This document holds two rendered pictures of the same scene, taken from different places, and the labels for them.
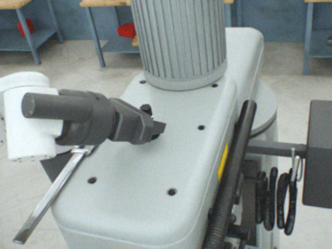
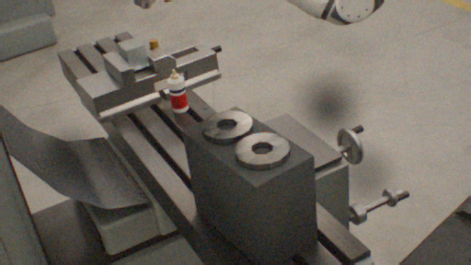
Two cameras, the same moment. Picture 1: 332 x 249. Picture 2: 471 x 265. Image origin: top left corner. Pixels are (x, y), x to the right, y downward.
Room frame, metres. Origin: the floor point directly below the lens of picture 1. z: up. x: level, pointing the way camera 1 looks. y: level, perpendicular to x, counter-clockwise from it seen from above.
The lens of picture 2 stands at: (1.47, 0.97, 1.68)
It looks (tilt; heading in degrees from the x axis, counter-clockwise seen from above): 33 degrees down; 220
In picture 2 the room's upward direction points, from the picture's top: 7 degrees counter-clockwise
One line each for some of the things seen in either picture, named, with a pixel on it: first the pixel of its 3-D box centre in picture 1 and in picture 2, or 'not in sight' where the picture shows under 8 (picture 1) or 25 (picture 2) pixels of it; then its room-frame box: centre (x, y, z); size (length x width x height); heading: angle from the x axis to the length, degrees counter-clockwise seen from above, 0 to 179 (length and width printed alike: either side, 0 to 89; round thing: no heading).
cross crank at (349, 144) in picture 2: not in sight; (339, 150); (0.15, 0.24, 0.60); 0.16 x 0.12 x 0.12; 155
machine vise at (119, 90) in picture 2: not in sight; (148, 71); (0.50, -0.12, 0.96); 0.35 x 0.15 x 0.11; 158
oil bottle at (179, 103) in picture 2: not in sight; (177, 89); (0.54, 0.02, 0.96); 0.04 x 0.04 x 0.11
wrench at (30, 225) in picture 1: (58, 184); not in sight; (0.50, 0.20, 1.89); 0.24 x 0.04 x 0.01; 155
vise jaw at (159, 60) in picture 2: not in sight; (155, 55); (0.47, -0.11, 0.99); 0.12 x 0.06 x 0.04; 68
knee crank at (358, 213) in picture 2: not in sight; (378, 202); (0.18, 0.38, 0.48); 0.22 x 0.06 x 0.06; 155
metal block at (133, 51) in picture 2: not in sight; (132, 54); (0.53, -0.13, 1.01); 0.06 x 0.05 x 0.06; 68
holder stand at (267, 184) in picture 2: not in sight; (249, 182); (0.80, 0.42, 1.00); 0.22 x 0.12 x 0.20; 72
